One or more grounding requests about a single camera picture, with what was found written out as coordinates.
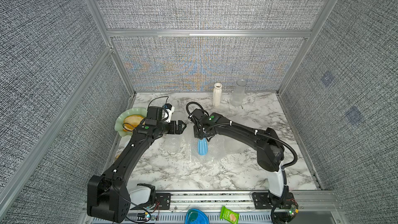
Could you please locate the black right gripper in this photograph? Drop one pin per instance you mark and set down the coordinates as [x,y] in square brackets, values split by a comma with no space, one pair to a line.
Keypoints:
[195,134]

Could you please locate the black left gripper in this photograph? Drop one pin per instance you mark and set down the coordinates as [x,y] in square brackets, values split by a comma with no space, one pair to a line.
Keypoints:
[173,130]

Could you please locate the blue ribbed glass vase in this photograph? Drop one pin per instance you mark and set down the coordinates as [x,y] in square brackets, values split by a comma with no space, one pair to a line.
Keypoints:
[202,147]

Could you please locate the bubble blue item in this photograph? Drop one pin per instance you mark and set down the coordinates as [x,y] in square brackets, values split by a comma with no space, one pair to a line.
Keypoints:
[219,157]

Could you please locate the white ribbed ceramic vase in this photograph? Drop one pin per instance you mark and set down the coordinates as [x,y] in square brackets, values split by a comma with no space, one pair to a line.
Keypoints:
[217,94]

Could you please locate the clear glass vase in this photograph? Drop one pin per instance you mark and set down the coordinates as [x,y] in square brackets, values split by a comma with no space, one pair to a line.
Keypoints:
[238,92]

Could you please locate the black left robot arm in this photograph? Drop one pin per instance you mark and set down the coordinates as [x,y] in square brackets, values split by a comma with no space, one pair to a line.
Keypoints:
[107,194]

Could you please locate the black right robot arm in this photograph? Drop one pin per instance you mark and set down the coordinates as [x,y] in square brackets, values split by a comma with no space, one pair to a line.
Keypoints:
[215,122]

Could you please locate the bread roll sandwich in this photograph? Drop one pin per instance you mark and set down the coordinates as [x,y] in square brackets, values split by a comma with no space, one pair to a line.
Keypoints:
[131,122]

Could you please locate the green scalloped glass plate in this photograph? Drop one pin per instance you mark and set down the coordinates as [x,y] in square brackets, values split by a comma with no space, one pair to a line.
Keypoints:
[133,111]

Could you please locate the blue plastic container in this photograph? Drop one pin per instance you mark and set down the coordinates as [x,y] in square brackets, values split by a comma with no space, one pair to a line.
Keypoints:
[195,216]

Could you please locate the green snack packet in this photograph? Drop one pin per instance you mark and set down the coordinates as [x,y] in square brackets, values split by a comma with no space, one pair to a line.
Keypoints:
[229,215]

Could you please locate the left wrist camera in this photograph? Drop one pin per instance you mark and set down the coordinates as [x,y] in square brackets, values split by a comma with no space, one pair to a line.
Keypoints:
[163,113]

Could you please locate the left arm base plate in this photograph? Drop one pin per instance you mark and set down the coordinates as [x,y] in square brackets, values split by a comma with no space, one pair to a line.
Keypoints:
[152,202]

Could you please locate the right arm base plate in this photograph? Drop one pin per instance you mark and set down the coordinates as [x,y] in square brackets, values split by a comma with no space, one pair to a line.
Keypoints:
[266,200]

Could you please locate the aluminium front rail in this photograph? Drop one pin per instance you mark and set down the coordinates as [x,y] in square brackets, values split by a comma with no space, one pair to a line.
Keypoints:
[314,207]

